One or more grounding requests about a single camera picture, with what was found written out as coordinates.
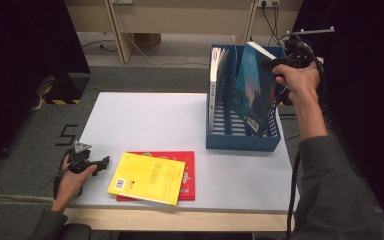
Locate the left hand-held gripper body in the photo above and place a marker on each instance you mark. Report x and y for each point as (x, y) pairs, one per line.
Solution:
(78, 159)

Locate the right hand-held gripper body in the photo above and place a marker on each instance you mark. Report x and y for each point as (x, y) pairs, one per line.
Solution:
(298, 55)

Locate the teal book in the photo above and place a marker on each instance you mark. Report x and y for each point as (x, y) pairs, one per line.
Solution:
(253, 90)

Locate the yellow book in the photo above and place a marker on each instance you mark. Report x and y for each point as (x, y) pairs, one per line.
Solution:
(146, 178)

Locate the white picture book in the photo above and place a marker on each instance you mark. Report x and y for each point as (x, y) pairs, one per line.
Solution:
(215, 83)

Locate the red book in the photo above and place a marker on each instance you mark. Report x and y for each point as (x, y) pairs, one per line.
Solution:
(189, 176)

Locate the blue file rack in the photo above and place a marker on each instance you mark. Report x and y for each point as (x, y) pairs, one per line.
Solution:
(243, 143)

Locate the person's right hand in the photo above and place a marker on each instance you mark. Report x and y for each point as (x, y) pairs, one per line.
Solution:
(300, 81)

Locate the person's left hand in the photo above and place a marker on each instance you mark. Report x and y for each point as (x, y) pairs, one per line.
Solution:
(70, 188)

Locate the black hazard-striped stand base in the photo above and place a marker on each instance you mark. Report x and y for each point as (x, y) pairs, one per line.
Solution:
(66, 90)

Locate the black curtain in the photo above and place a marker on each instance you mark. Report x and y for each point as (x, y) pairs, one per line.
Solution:
(363, 83)
(20, 66)

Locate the light wooden desk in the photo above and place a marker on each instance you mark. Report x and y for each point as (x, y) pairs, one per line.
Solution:
(180, 16)

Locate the brown cardboard box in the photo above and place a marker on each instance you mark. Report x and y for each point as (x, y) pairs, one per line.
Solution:
(147, 40)

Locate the white wall socket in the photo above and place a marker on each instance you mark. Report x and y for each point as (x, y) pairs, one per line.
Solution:
(268, 2)

